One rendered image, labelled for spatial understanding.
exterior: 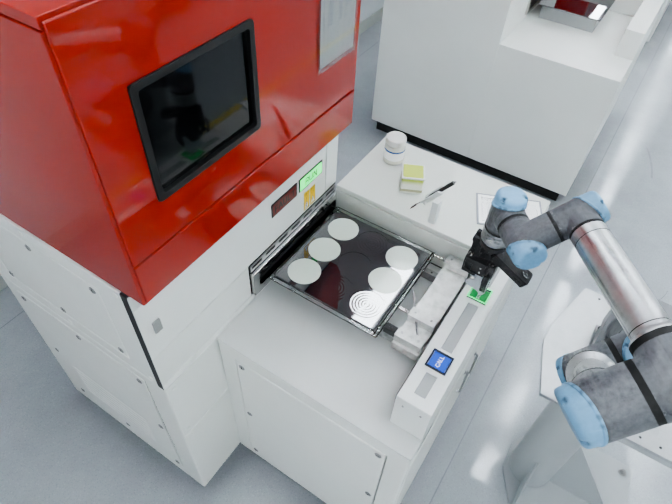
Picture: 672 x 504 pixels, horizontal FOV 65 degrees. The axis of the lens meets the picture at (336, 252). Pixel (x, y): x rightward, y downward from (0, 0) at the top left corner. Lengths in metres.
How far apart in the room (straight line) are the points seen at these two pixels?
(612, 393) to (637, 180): 2.97
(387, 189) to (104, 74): 1.12
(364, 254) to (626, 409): 0.90
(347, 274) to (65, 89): 1.00
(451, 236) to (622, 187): 2.26
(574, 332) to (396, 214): 0.64
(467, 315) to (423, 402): 0.30
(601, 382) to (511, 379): 1.56
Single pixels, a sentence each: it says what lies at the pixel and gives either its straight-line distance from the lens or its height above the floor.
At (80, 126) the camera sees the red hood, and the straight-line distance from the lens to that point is 0.87.
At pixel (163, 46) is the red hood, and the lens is 0.93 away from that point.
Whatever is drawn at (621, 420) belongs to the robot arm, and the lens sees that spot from 1.04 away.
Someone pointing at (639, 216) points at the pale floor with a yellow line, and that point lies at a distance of 3.64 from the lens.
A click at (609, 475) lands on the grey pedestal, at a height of 0.01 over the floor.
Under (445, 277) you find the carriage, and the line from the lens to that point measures 1.66.
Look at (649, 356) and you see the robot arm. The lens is 1.05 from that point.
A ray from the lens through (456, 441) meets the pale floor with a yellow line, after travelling 2.37.
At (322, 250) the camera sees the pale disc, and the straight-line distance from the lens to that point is 1.65.
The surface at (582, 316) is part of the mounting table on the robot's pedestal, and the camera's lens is 1.80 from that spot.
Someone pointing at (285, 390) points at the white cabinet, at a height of 0.77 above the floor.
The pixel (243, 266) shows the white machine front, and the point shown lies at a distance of 1.49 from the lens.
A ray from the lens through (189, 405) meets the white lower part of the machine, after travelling 1.68.
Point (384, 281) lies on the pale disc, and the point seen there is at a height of 0.90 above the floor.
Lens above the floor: 2.12
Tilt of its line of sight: 48 degrees down
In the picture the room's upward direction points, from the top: 4 degrees clockwise
